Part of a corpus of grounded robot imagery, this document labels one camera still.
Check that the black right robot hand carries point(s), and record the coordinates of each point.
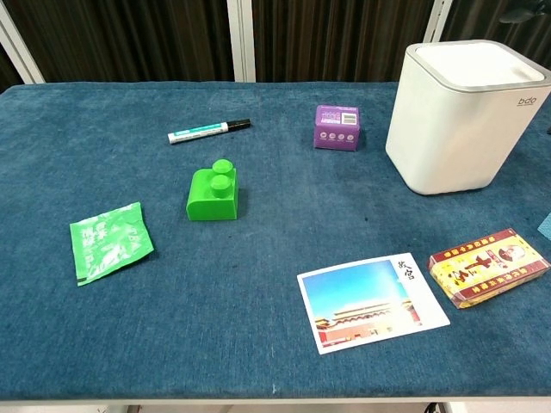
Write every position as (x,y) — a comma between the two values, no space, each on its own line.
(523,10)

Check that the white trash bin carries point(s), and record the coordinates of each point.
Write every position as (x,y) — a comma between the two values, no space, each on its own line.
(452,137)

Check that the purple small box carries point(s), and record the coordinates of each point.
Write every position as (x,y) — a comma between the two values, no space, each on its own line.
(336,137)

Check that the red yellow packaged box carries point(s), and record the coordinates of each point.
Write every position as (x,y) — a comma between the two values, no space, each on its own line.
(486,271)

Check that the palace photo postcard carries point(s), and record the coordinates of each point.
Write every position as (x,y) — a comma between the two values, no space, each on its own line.
(366,301)

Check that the blue velvet tablecloth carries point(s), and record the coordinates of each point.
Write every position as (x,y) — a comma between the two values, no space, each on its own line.
(275,241)

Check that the white marker pen black cap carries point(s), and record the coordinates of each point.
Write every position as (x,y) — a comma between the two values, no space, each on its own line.
(198,131)

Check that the green toy building block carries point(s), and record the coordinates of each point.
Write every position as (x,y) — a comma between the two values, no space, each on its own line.
(206,202)

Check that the dark pleated curtain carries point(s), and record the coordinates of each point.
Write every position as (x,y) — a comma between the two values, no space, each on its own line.
(129,38)

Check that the green tea packet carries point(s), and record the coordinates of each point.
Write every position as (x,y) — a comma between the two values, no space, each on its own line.
(109,245)

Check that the white frame post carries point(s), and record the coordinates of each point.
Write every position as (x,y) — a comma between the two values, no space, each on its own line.
(242,38)
(435,19)
(21,47)

